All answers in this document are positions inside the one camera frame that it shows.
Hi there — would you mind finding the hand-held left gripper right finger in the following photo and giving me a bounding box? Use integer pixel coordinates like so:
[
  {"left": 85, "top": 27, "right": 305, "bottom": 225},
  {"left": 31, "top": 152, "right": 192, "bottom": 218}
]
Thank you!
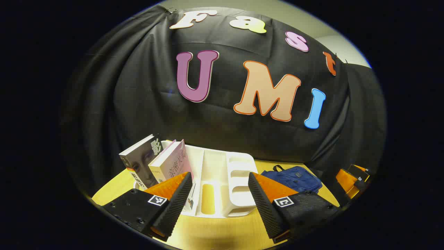
[{"left": 248, "top": 172, "right": 342, "bottom": 243}]

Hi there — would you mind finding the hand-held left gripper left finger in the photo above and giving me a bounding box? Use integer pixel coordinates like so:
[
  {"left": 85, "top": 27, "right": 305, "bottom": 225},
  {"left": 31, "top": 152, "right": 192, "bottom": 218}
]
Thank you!
[{"left": 101, "top": 172, "right": 193, "bottom": 242}]

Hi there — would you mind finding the pink cover book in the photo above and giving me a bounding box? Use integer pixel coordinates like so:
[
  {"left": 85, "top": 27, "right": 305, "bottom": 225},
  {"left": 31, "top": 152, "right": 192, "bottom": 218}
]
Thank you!
[{"left": 148, "top": 140, "right": 193, "bottom": 184}]

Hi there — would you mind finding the blue schoolbag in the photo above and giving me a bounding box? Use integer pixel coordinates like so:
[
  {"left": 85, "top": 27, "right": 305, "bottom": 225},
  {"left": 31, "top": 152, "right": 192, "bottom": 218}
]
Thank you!
[{"left": 261, "top": 165, "right": 323, "bottom": 194}]

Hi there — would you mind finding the white plastic bookshelf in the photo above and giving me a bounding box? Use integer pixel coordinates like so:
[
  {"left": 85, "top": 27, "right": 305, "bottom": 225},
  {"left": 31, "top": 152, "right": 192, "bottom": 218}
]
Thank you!
[{"left": 134, "top": 140, "right": 259, "bottom": 218}]

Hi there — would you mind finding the dark face cover book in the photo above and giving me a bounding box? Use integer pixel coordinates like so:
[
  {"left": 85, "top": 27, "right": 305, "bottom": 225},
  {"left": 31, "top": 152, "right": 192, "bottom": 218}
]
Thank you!
[{"left": 119, "top": 134, "right": 163, "bottom": 191}]

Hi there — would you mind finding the black backdrop cloth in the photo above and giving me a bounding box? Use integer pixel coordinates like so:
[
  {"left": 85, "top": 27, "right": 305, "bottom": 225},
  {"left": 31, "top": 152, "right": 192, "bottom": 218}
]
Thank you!
[{"left": 61, "top": 5, "right": 387, "bottom": 199}]

